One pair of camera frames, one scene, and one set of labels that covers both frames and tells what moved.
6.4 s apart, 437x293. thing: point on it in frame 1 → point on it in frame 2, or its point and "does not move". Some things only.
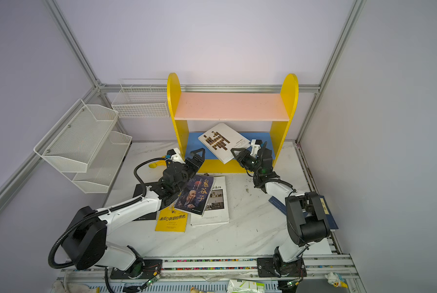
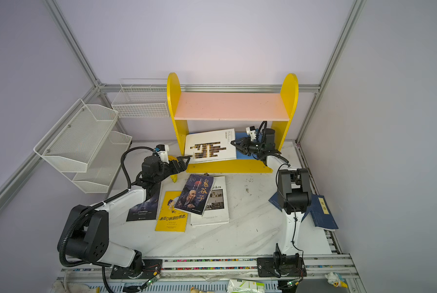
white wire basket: (141, 98) does not move
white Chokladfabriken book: (216, 210) does not move
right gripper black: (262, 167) → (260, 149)
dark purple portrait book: (192, 198) does not move
